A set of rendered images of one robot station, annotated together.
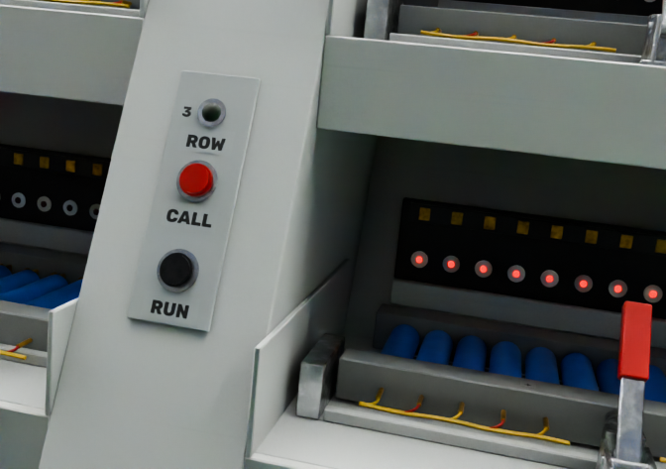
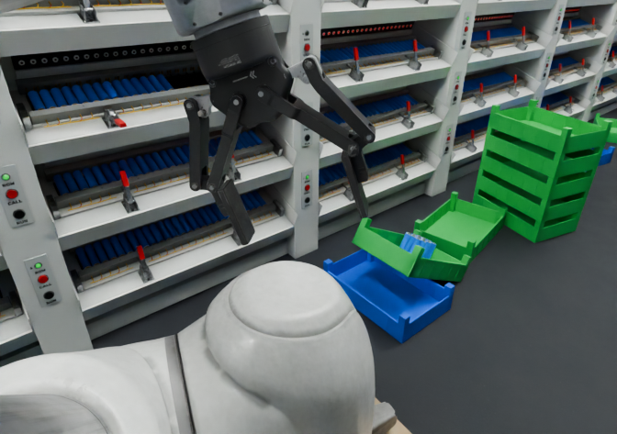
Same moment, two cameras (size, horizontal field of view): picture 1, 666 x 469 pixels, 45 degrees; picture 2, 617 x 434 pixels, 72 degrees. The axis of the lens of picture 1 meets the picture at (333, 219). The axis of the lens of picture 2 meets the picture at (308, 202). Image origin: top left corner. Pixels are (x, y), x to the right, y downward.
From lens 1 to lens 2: 1.04 m
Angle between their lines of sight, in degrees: 62
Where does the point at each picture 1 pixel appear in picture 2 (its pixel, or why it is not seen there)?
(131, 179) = (296, 50)
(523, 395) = (336, 64)
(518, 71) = (346, 14)
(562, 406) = (341, 64)
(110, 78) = (283, 27)
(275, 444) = not seen: hidden behind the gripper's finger
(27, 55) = not seen: hidden behind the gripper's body
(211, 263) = not seen: hidden behind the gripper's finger
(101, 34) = (282, 18)
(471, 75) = (340, 16)
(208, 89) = (305, 27)
